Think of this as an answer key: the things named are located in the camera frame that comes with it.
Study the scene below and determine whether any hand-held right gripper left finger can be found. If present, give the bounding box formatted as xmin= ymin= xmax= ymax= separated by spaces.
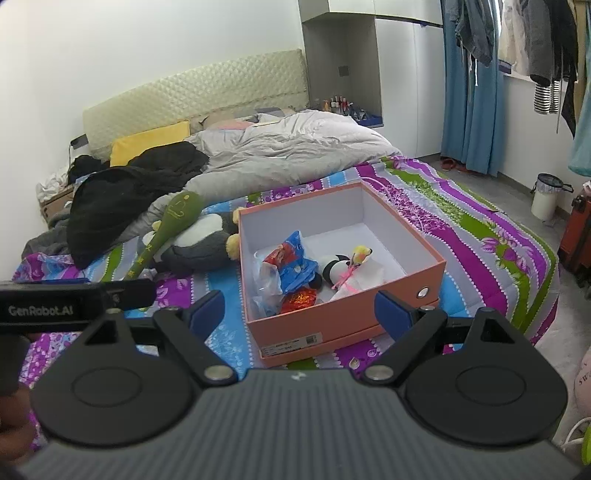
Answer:
xmin=83 ymin=290 xmax=239 ymax=388

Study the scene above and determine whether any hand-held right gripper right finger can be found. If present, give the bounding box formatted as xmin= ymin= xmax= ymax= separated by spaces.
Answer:
xmin=360 ymin=290 xmax=516 ymax=387

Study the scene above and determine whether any white tissue paper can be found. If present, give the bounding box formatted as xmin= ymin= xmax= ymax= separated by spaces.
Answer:
xmin=330 ymin=258 xmax=386 ymax=303

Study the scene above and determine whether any pink cardboard box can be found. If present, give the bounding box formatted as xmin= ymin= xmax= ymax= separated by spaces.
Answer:
xmin=238 ymin=181 xmax=448 ymax=369

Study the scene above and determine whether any panda plush toy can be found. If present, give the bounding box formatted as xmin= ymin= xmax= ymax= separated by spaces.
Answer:
xmin=314 ymin=253 xmax=356 ymax=289

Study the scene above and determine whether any red foil packet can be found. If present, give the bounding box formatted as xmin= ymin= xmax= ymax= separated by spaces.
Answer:
xmin=281 ymin=288 xmax=318 ymax=315

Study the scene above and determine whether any blue snack packet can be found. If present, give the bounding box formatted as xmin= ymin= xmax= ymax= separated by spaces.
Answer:
xmin=261 ymin=230 xmax=319 ymax=296

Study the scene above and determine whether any person's left hand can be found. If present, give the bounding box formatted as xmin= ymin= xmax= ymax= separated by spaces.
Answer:
xmin=0 ymin=402 xmax=38 ymax=456

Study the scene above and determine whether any penguin plush toy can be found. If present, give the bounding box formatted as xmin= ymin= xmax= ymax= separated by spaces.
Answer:
xmin=142 ymin=212 xmax=241 ymax=278

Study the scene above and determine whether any dark grey blanket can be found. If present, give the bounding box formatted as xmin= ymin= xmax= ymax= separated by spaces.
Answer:
xmin=21 ymin=203 xmax=75 ymax=257

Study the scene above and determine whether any brown cardboard box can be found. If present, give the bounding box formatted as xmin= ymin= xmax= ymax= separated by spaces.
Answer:
xmin=39 ymin=185 xmax=77 ymax=227

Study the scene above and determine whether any striped floral bedsheet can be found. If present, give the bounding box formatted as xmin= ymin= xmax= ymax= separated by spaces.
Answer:
xmin=11 ymin=156 xmax=560 ymax=430

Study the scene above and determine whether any green plush spoon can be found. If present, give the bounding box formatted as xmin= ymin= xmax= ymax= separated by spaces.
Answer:
xmin=100 ymin=190 xmax=206 ymax=282

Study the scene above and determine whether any white crumpled cloth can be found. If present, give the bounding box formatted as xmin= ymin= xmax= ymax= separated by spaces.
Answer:
xmin=36 ymin=168 xmax=72 ymax=199

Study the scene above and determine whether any black jacket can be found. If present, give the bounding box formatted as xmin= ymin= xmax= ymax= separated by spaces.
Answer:
xmin=66 ymin=141 xmax=211 ymax=271

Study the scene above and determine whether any black bundled clothing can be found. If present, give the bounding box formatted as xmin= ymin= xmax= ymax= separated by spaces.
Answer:
xmin=68 ymin=154 xmax=110 ymax=183

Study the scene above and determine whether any yellow pillow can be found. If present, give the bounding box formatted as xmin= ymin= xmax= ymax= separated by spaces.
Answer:
xmin=110 ymin=121 xmax=191 ymax=167

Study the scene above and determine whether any grey duvet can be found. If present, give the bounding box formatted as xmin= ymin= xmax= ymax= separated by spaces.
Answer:
xmin=139 ymin=110 xmax=402 ymax=217

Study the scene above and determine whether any white trash bin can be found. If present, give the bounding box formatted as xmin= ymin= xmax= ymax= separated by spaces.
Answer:
xmin=530 ymin=173 xmax=574 ymax=221

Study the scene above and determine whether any pink pillow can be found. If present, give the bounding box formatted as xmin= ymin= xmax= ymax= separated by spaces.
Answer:
xmin=198 ymin=106 xmax=296 ymax=134

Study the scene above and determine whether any red suitcase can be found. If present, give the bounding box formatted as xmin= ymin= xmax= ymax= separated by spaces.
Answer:
xmin=556 ymin=182 xmax=591 ymax=278

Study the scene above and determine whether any white bag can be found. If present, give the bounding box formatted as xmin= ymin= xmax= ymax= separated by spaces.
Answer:
xmin=573 ymin=346 xmax=591 ymax=416

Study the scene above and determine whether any blue curtain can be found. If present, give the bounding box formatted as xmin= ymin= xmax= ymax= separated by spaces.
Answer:
xmin=441 ymin=0 xmax=506 ymax=176

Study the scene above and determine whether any row of small bottles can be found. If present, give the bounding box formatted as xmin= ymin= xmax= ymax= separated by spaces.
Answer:
xmin=321 ymin=95 xmax=384 ymax=127

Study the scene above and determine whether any beige padded headboard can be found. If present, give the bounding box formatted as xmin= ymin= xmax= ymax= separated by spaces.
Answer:
xmin=82 ymin=48 xmax=309 ymax=160

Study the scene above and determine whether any hanging teal garment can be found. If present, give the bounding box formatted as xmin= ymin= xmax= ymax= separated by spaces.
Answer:
xmin=568 ymin=78 xmax=591 ymax=176

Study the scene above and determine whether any grey wardrobe with niche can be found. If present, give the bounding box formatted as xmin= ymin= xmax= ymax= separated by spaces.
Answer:
xmin=298 ymin=0 xmax=446 ymax=160

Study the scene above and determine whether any hanging denim jacket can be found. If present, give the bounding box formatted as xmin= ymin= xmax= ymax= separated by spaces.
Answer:
xmin=455 ymin=0 xmax=502 ymax=68

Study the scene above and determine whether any hanging cream jacket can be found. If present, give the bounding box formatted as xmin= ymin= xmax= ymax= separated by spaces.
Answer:
xmin=498 ymin=0 xmax=532 ymax=77

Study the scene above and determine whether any hanging grey striped coat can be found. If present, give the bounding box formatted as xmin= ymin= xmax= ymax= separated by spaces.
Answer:
xmin=526 ymin=0 xmax=580 ymax=137

